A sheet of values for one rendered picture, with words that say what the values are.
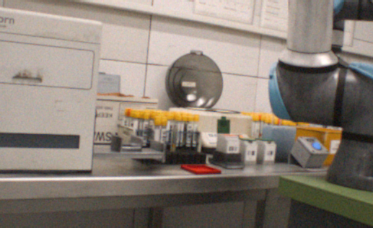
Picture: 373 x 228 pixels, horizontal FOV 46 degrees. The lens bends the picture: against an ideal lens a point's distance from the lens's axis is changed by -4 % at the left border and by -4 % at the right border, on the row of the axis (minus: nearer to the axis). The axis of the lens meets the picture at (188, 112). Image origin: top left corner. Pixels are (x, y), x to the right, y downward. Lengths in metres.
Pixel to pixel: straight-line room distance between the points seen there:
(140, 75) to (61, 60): 0.79
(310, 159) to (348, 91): 0.39
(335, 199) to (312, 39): 0.29
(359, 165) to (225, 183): 0.32
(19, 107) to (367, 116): 0.63
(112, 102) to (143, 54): 0.46
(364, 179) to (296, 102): 0.19
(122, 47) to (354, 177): 1.01
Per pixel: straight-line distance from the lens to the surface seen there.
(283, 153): 1.32
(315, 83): 0.86
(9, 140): 0.86
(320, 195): 0.80
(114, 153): 0.93
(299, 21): 0.85
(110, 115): 1.22
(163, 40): 1.68
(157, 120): 1.05
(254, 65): 1.92
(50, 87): 0.87
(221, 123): 1.15
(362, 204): 0.75
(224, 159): 1.11
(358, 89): 0.86
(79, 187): 0.87
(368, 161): 0.86
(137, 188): 0.91
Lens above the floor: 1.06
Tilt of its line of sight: 3 degrees down
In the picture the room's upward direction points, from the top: 5 degrees clockwise
